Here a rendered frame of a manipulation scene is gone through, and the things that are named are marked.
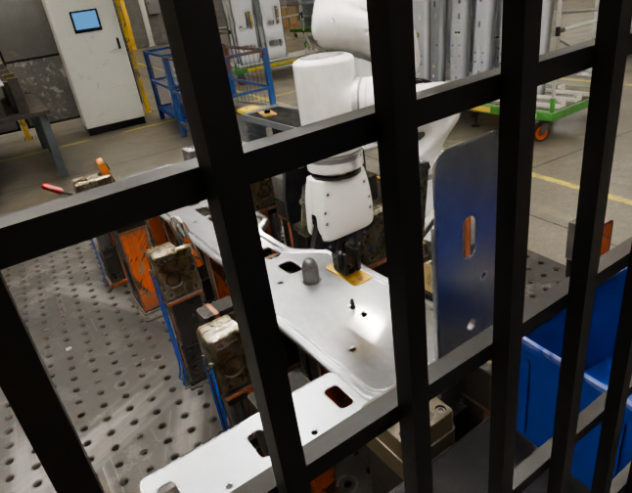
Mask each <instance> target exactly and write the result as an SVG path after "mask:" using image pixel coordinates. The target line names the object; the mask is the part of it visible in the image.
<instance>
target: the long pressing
mask: <svg viewBox="0 0 632 493"><path fill-rule="evenodd" d="M203 207H206V208H207V209H209V207H208V203H207V200H204V201H201V202H199V204H196V205H193V206H185V207H182V208H179V209H176V210H173V211H170V212H167V213H165V214H163V215H160V216H159V217H161V218H162V219H163V220H164V221H166V222H167V223H168V220H169V218H170V217H172V216H173V215H175V214H177V215H178V216H179V217H180V219H181V220H183V221H184V222H185V223H186V225H187V226H188V228H189V230H190V232H189V235H190V237H191V238H192V240H193V242H194V244H195V246H197V247H198V248H199V249H200V250H202V251H203V252H204V253H205V254H207V255H208V256H209V257H210V258H212V259H213V260H214V261H215V262H217V263H218V264H219V265H220V266H221V267H223V263H222V259H221V255H220V251H219V247H218V243H217V240H216V236H215V233H214V228H213V223H212V221H210V220H209V218H211V215H208V216H203V215H201V214H200V213H198V212H197V211H196V210H197V209H200V208H203ZM255 214H256V219H257V224H258V229H259V234H260V239H261V243H262V248H263V250H265V249H268V248H271V249H272V250H274V251H276V252H277V253H279V254H280V256H278V257H275V258H273V259H267V258H266V257H264V258H265V263H266V268H267V273H268V278H269V282H270V287H271V292H272V296H273V301H274V306H275V311H276V316H277V321H278V326H279V331H281V332H282V333H283V334H284V335H285V336H287V337H288V338H289V339H290V340H291V341H292V342H294V343H295V344H296V345H297V346H298V347H299V348H300V349H302V350H303V351H304V352H305V353H306V354H307V355H309V356H310V357H311V358H312V359H313V360H314V361H316V362H317V363H318V364H319V365H320V366H321V367H323V368H324V369H325V370H326V371H327V372H328V373H330V372H332V373H336V374H337V375H339V376H340V377H341V378H342V379H343V380H344V381H346V382H347V383H348V384H349V385H351V386H352V387H353V388H354V389H355V390H356V391H358V392H359V393H360V394H361V395H362V396H364V397H365V398H366V399H367V400H368V401H369V400H371V399H373V398H374V397H376V396H377V395H379V394H380V393H382V392H384V391H385V390H387V389H388V388H390V387H392V386H393V385H395V384H396V375H395V363H394V351H393V338H392V325H391V314H390V301H389V288H388V278H387V277H386V276H384V275H382V274H380V273H378V272H376V271H374V270H372V269H371V268H369V267H367V266H365V265H363V264H361V270H363V271H365V272H367V273H369V274H370V275H372V279H371V280H369V281H367V282H365V283H363V284H361V285H359V286H356V287H354V286H352V285H351V284H349V283H348V282H346V281H345V280H343V279H341V278H340V277H338V276H336V275H335V274H333V273H331V272H330V271H328V270H326V266H328V265H330V264H332V263H333V258H332V253H331V252H330V251H328V250H327V249H314V248H292V247H288V246H286V245H284V244H283V243H281V242H279V241H278V240H276V239H274V238H273V237H271V236H269V235H268V234H266V233H265V231H266V229H267V228H268V226H269V219H268V217H267V216H265V215H263V214H262V213H260V212H258V211H255ZM195 222H196V223H195ZM307 257H311V258H313V259H315V261H316V262H317V265H318V269H319V275H320V282H319V283H318V284H316V285H312V286H308V285H306V284H305V283H304V282H303V278H302V271H301V270H300V271H297V272H295V273H292V274H290V273H288V272H286V271H285V270H283V269H282V268H280V266H282V265H284V264H286V263H289V262H291V263H293V264H295V265H296V266H298V267H300V268H301V264H302V261H303V260H304V259H305V258H307ZM280 282H282V284H279V283H280ZM351 298H353V299H354V304H355V306H356V308H355V309H350V308H349V307H350V299H351ZM425 303H426V326H427V349H428V366H429V365H430V364H432V363H433V362H435V360H434V330H433V302H432V301H430V300H428V299H426V298H425ZM362 311H366V313H367V316H365V317H362V316H360V315H361V312H362ZM350 348H355V349H356V350H355V351H353V352H351V351H349V349H350Z"/></svg>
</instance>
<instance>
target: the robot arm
mask: <svg viewBox="0 0 632 493"><path fill-rule="evenodd" d="M312 35H313V38H314V40H315V42H316V43H317V44H318V46H320V47H321V48H322V49H324V50H326V51H328V52H326V53H319V54H313V55H309V56H305V57H302V58H300V59H298V60H296V61H295V62H293V77H294V84H295V91H296V96H297V103H298V110H299V117H300V124H301V126H303V125H306V124H309V123H313V122H316V121H320V120H323V119H326V118H330V117H333V116H336V115H340V114H343V113H346V112H352V111H355V110H359V109H362V108H365V107H369V106H371V105H374V104H375V102H374V90H373V77H372V76H367V77H359V76H357V75H356V73H355V65H354V58H358V59H362V60H365V61H368V62H371V53H370V40H369V27H368V15H367V3H366V0H315V2H314V9H313V15H312ZM414 45H415V69H416V73H417V71H418V69H419V65H420V48H419V43H418V38H417V34H416V30H415V28H414ZM460 115H461V112H460V113H457V114H454V115H451V116H448V117H445V118H442V119H440V120H437V121H434V122H431V123H428V124H425V125H423V126H420V127H418V132H425V136H424V137H423V138H422V139H421V140H420V141H419V159H423V160H427V161H429V165H430V169H429V179H428V192H427V204H426V217H425V219H426V218H427V216H428V215H429V214H430V212H431V211H432V210H433V198H432V167H433V164H434V161H435V159H436V157H437V156H438V155H439V153H440V152H441V150H442V146H443V144H444V142H445V140H446V138H447V136H448V135H449V133H450V132H451V130H452V129H453V128H454V126H455V124H456V123H457V121H458V119H459V117H460ZM363 163H364V159H363V149H362V147H359V148H356V149H353V150H350V151H348V152H345V153H342V154H339V155H336V156H333V157H328V158H325V159H322V160H319V161H316V162H313V163H311V164H308V165H307V170H308V171H309V172H311V175H309V176H307V178H306V188H305V205H306V219H307V227H308V232H309V234H310V235H312V238H311V244H310V246H311V247H313V248H314V249H327V250H328V251H330V252H331V253H332V258H333V264H334V269H335V270H336V271H337V272H339V273H340V274H342V275H343V276H344V277H346V276H348V275H349V271H348V263H349V264H351V265H353V266H354V267H355V270H357V271H359V270H361V262H360V261H361V256H360V247H361V246H362V245H363V241H362V240H363V238H364V236H365V235H366V233H367V230H369V229H370V228H371V227H372V226H373V225H374V224H375V219H374V217H373V203H372V196H371V191H370V186H369V182H368V178H367V174H366V171H365V169H364V166H363ZM344 236H346V240H347V243H346V244H345V246H344V249H345V253H343V247H342V240H341V237H344ZM322 239H323V241H322Z"/></svg>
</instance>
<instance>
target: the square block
mask: <svg viewBox="0 0 632 493"><path fill-rule="evenodd" d="M395 387H396V384H395V385H393V386H392V387H390V388H388V389H387V390H385V391H384V392H382V393H380V394H379V395H377V396H376V397H374V398H373V399H371V400H369V401H368V402H366V403H365V404H363V405H362V407H361V409H362V408H363V407H365V406H366V405H368V404H369V403H371V402H373V401H374V400H376V399H377V398H379V397H380V396H382V395H384V394H385V393H387V392H388V391H390V390H391V389H393V388H395ZM429 418H430V442H431V459H434V458H435V457H436V456H438V455H439V454H440V453H442V452H443V451H444V450H446V449H447V448H448V447H450V446H451V445H452V444H454V443H455V435H454V430H455V426H454V425H453V411H452V409H451V408H450V407H449V406H447V405H446V404H445V403H443V402H442V401H441V400H439V399H438V398H436V397H434V398H433V399H431V401H430V402H429ZM366 445H367V449H368V457H369V465H370V473H371V481H372V489H373V493H388V492H390V491H391V490H392V489H394V488H395V487H396V486H398V485H399V484H400V483H402V482H403V481H404V475H403V463H402V450H401V438H400V425H399V422H398V423H397V424H395V425H394V426H392V427H390V428H389V429H387V430H386V431H385V432H383V433H382V434H380V435H379V436H377V437H376V438H374V439H373V440H371V441H370V442H368V443H367V444H366Z"/></svg>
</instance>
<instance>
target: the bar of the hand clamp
mask: <svg viewBox="0 0 632 493"><path fill-rule="evenodd" d="M419 163H420V185H421V209H422V232H423V241H424V230H425V217H426V204H427V192H428V179H429V169H430V165H429V161H427V160H423V159H419Z"/></svg>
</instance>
